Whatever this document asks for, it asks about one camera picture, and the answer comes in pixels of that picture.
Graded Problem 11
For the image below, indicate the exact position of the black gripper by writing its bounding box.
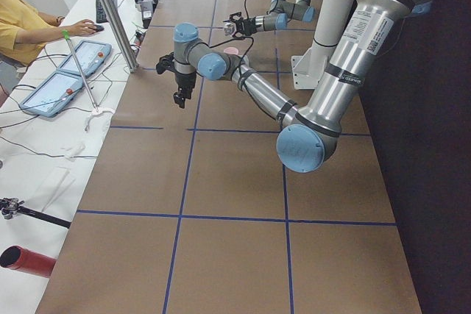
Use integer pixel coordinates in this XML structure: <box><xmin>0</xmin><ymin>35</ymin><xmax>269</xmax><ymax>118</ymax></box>
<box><xmin>173</xmin><ymin>72</ymin><xmax>195</xmax><ymax>108</ymax></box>
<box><xmin>238</xmin><ymin>18</ymin><xmax>257</xmax><ymax>34</ymax></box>

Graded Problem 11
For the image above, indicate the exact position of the glass sauce bottle steel cap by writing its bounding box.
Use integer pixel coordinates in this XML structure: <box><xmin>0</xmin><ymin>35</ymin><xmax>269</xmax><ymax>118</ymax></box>
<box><xmin>223</xmin><ymin>21</ymin><xmax>238</xmax><ymax>36</ymax></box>

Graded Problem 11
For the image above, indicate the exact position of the pink cup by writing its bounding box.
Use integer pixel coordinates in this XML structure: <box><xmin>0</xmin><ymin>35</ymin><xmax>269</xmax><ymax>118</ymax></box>
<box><xmin>224</xmin><ymin>47</ymin><xmax>238</xmax><ymax>55</ymax></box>

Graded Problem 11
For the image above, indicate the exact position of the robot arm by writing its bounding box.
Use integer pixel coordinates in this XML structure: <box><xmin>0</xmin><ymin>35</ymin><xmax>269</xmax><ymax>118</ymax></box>
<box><xmin>233</xmin><ymin>0</ymin><xmax>315</xmax><ymax>36</ymax></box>
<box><xmin>157</xmin><ymin>0</ymin><xmax>431</xmax><ymax>173</ymax></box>

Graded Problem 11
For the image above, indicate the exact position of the blue teach pendant far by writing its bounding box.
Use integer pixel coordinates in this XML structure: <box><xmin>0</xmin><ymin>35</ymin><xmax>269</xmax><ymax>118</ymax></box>
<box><xmin>57</xmin><ymin>40</ymin><xmax>112</xmax><ymax>78</ymax></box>

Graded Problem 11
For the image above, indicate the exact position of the blue teach pendant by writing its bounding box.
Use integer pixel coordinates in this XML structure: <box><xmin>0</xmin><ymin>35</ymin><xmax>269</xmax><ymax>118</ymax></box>
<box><xmin>19</xmin><ymin>71</ymin><xmax>83</xmax><ymax>118</ymax></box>
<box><xmin>57</xmin><ymin>40</ymin><xmax>112</xmax><ymax>78</ymax></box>

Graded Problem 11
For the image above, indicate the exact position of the computer mouse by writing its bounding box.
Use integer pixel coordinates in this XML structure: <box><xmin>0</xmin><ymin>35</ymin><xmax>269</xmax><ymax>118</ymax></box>
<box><xmin>94</xmin><ymin>24</ymin><xmax>105</xmax><ymax>32</ymax></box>

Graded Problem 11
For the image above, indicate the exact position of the black keyboard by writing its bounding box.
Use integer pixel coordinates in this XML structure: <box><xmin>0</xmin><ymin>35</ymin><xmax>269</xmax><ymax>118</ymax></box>
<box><xmin>95</xmin><ymin>0</ymin><xmax>118</xmax><ymax>24</ymax></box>

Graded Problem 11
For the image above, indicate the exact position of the metal rod green tip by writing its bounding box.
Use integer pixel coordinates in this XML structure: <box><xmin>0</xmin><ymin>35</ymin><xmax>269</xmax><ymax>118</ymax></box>
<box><xmin>62</xmin><ymin>29</ymin><xmax>99</xmax><ymax>113</ymax></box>

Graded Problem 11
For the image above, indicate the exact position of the blue teach pendant near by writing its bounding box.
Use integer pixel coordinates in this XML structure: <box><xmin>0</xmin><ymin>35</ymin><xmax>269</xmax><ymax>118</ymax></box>
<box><xmin>19</xmin><ymin>71</ymin><xmax>83</xmax><ymax>118</ymax></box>

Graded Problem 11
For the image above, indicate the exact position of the person in yellow shirt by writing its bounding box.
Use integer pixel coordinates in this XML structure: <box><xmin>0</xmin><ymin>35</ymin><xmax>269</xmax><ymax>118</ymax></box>
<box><xmin>1</xmin><ymin>0</ymin><xmax>97</xmax><ymax>66</ymax></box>

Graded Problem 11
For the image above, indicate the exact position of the black rod tool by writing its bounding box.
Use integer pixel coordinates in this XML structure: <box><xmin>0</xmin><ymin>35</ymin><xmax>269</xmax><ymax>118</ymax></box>
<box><xmin>1</xmin><ymin>198</ymin><xmax>71</xmax><ymax>229</ymax></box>

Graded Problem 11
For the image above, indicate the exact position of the red cylinder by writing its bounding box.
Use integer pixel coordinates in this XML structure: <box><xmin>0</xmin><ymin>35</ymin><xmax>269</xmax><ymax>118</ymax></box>
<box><xmin>1</xmin><ymin>246</ymin><xmax>56</xmax><ymax>278</ymax></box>

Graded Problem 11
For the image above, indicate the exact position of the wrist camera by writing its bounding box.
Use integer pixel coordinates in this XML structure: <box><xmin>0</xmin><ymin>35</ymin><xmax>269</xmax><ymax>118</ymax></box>
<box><xmin>155</xmin><ymin>52</ymin><xmax>175</xmax><ymax>75</ymax></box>
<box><xmin>224</xmin><ymin>12</ymin><xmax>244</xmax><ymax>24</ymax></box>

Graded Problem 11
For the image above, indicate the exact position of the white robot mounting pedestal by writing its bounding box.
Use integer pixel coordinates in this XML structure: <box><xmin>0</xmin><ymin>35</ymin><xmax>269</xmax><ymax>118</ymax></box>
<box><xmin>291</xmin><ymin>0</ymin><xmax>354</xmax><ymax>90</ymax></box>

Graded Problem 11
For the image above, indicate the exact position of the aluminium frame post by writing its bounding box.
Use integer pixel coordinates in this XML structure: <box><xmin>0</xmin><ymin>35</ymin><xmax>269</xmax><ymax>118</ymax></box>
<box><xmin>100</xmin><ymin>0</ymin><xmax>138</xmax><ymax>73</ymax></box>

